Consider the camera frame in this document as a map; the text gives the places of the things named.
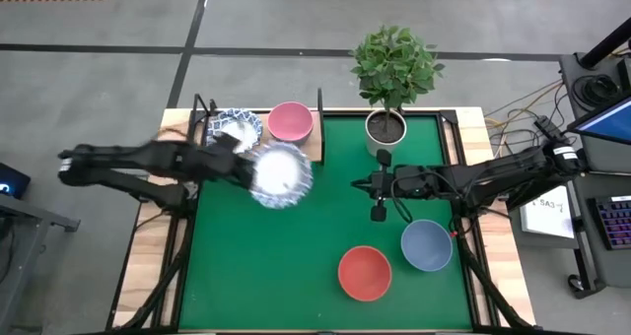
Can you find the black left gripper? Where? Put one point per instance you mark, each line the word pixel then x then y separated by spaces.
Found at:
pixel 224 165

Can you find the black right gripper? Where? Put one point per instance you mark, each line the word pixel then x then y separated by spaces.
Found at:
pixel 404 182

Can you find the pink plastic bowl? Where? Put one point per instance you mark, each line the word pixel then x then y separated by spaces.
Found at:
pixel 291 120

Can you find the blue plastic bowl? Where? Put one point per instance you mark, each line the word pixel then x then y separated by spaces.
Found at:
pixel 426 245

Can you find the red plastic bowl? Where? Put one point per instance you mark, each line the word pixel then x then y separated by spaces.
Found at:
pixel 365 273

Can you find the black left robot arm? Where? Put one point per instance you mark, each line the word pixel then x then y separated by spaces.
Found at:
pixel 148 160

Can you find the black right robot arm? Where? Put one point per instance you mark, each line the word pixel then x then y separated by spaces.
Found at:
pixel 493 170

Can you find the potted green plant white pot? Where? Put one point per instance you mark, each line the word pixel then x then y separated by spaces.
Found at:
pixel 394 69

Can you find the green table mat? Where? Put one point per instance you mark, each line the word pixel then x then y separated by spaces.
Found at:
pixel 271 276

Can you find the white paper sign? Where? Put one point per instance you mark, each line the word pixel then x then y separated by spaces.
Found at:
pixel 547 219

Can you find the black power strip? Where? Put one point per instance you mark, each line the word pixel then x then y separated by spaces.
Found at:
pixel 544 124

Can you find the grey metal stand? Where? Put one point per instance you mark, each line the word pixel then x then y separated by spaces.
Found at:
pixel 49 219

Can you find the black caster wheel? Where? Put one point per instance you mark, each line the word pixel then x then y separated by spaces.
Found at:
pixel 576 283

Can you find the black device blue light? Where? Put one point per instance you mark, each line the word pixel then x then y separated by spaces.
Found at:
pixel 15 177

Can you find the grey desk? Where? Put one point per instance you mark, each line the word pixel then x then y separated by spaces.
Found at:
pixel 572 64

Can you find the grey equipment cart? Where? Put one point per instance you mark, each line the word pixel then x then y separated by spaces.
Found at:
pixel 599 266

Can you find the monitor with blue screen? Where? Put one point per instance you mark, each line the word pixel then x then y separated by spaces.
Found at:
pixel 606 123

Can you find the black backlit keyboard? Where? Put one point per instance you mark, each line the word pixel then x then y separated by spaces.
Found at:
pixel 613 221

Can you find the black pole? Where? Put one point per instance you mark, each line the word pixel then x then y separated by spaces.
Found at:
pixel 609 42

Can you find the black aluminium table frame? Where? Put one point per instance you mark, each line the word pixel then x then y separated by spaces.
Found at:
pixel 448 115

